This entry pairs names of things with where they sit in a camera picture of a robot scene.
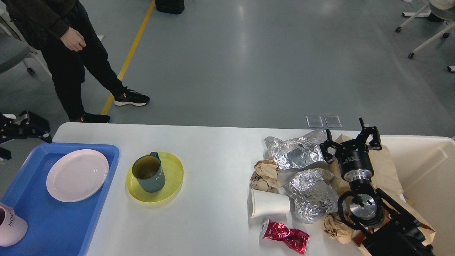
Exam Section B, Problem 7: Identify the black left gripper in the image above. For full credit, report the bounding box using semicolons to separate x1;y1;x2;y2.
0;110;52;160

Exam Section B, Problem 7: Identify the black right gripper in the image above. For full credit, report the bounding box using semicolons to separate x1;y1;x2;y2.
320;118;382;182

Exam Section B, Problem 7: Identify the pink mug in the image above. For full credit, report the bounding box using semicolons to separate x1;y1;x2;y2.
0;203;28;247

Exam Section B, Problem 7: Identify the dark green mug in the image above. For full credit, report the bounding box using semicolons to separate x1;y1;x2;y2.
132;152;166;193

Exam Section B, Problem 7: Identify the yellow plastic plate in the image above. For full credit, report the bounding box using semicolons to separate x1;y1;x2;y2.
125;151;184;203

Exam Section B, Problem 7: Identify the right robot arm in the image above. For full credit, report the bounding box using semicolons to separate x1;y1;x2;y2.
320;118;434;256

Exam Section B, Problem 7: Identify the person's hand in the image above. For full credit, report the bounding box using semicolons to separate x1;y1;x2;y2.
60;27;86;52

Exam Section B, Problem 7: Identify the right floor socket plate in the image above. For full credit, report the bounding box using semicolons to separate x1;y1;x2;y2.
324;115;343;128

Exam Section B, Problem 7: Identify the floor socket plate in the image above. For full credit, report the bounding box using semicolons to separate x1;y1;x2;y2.
324;115;343;128
306;116;325;128

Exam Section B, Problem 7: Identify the brown paper bag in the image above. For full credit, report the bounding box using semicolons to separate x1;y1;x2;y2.
329;134;437;256

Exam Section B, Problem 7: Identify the left floor socket plate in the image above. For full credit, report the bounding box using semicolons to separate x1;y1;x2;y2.
306;116;325;128

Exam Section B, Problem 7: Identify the upper crumpled aluminium foil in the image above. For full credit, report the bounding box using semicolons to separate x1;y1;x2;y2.
264;129;327;170

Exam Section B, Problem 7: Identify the crumpled aluminium foil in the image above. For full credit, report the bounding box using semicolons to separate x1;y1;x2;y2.
264;129;327;170
283;167;339;224

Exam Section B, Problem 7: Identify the lower crumpled aluminium foil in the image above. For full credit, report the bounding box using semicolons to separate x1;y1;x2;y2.
283;167;339;224

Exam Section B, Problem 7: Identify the pink plate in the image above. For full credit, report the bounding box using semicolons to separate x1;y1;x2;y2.
46;149;109;202

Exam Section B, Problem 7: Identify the beige plastic bin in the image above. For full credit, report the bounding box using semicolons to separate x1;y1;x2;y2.
370;135;455;256

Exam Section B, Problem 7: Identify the grey office chair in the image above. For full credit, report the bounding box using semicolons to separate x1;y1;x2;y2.
0;9;52;77

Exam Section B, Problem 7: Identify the small crumpled brown paper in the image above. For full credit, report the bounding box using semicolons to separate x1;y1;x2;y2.
323;214;354;244

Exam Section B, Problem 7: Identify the crumpled brown paper ball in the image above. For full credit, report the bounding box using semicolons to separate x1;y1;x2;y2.
250;159;283;192

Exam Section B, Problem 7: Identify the person in dark clothes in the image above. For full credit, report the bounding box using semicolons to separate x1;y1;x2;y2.
4;0;150;123

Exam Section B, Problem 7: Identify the blue plastic tray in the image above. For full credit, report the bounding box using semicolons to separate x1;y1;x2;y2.
0;143;120;256

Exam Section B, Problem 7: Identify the crushed red can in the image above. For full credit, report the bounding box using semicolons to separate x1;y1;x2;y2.
260;219;309;255

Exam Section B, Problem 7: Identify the white paper cup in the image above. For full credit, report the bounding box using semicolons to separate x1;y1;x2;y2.
248;188;290;218

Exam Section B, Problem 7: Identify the white chair base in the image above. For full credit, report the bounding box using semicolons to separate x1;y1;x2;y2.
394;0;454;60

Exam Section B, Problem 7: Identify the black box on floor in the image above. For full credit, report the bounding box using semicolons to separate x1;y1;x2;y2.
155;0;185;15

